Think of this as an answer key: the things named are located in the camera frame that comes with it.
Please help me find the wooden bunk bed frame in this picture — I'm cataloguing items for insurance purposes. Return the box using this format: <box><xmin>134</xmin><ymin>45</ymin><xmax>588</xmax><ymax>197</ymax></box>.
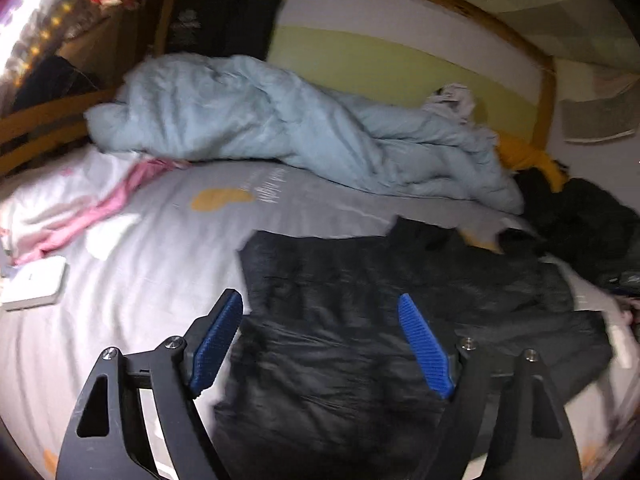
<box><xmin>0</xmin><ymin>0</ymin><xmax>558</xmax><ymax>176</ymax></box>

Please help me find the dark cloth on rail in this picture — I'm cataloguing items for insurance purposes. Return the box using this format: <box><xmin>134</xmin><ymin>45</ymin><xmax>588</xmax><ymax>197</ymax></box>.
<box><xmin>10</xmin><ymin>55</ymin><xmax>103</xmax><ymax>113</ymax></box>

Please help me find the light blue duvet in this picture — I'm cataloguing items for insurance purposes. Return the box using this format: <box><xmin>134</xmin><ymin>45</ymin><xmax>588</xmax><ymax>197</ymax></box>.
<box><xmin>82</xmin><ymin>52</ymin><xmax>526</xmax><ymax>216</ymax></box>

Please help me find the white desk lamp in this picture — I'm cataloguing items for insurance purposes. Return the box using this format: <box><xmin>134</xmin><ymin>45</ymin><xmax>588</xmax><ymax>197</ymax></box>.
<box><xmin>0</xmin><ymin>0</ymin><xmax>68</xmax><ymax>311</ymax></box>

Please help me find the patchwork upper bunk sheet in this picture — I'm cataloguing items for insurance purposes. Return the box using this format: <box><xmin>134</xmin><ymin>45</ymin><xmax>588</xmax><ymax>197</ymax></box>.
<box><xmin>420</xmin><ymin>0</ymin><xmax>640</xmax><ymax>61</ymax></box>

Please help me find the yellow cloth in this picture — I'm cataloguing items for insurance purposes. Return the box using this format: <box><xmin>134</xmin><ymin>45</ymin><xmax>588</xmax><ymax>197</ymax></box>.
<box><xmin>495</xmin><ymin>135</ymin><xmax>568</xmax><ymax>193</ymax></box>

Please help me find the white crumpled garment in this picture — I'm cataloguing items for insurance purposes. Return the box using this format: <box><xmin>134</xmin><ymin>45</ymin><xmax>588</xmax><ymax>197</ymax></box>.
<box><xmin>422</xmin><ymin>82</ymin><xmax>478</xmax><ymax>123</ymax></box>

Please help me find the dark green padded coat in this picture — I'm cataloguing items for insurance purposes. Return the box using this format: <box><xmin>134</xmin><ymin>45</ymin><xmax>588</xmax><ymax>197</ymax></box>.
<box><xmin>512</xmin><ymin>167</ymin><xmax>640</xmax><ymax>286</ymax></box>

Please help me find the white pillow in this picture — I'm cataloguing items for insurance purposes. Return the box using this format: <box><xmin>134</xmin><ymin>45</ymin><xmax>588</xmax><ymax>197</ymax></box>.
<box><xmin>0</xmin><ymin>150</ymin><xmax>146</xmax><ymax>261</ymax></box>

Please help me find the pink cloth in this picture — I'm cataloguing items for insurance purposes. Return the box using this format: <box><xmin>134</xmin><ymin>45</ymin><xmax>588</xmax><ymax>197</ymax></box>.
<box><xmin>10</xmin><ymin>157</ymin><xmax>191</xmax><ymax>267</ymax></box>

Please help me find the patchwork hanging fabric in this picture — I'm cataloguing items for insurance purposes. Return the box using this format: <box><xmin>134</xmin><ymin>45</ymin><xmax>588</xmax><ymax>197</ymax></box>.
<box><xmin>557</xmin><ymin>72</ymin><xmax>640</xmax><ymax>143</ymax></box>

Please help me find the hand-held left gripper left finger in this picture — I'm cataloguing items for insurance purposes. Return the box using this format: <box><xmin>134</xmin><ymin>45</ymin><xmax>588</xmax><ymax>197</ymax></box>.
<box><xmin>55</xmin><ymin>288</ymin><xmax>244</xmax><ymax>480</ymax></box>

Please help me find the grey printed bed sheet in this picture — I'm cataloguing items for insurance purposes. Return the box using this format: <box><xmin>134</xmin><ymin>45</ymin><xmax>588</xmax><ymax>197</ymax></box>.
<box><xmin>0</xmin><ymin>157</ymin><xmax>640</xmax><ymax>480</ymax></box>

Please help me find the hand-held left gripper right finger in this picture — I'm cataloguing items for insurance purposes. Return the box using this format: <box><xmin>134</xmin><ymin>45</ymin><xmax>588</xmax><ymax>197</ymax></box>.
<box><xmin>397</xmin><ymin>293</ymin><xmax>583</xmax><ymax>480</ymax></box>

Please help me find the black puffer jacket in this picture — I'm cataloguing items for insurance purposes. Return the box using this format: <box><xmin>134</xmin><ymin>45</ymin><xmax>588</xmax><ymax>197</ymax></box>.
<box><xmin>212</xmin><ymin>215</ymin><xmax>613</xmax><ymax>480</ymax></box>

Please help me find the black hanging bag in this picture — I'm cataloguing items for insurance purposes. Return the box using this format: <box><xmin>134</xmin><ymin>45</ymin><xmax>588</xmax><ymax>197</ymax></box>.
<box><xmin>162</xmin><ymin>0</ymin><xmax>283</xmax><ymax>58</ymax></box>

